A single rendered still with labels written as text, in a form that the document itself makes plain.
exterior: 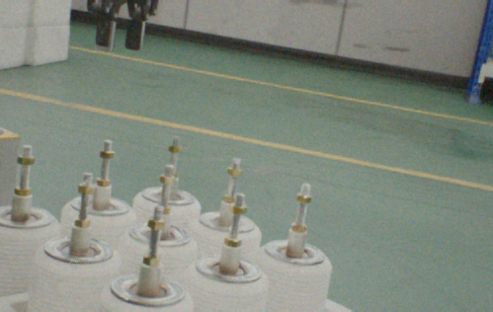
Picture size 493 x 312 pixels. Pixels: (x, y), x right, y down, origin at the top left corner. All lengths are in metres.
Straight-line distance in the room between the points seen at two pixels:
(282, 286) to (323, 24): 5.11
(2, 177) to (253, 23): 5.05
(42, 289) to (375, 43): 5.20
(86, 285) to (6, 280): 0.13
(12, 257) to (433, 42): 5.16
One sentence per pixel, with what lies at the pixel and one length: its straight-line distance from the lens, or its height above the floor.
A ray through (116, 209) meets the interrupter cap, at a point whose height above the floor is 0.25.
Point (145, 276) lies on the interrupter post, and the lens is 0.80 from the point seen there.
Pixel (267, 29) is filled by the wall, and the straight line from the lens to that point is 6.07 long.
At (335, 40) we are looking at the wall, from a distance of 5.99.
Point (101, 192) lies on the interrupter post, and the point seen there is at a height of 0.27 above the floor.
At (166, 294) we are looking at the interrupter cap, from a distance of 0.81.
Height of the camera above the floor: 0.57
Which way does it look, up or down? 13 degrees down
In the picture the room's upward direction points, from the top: 9 degrees clockwise
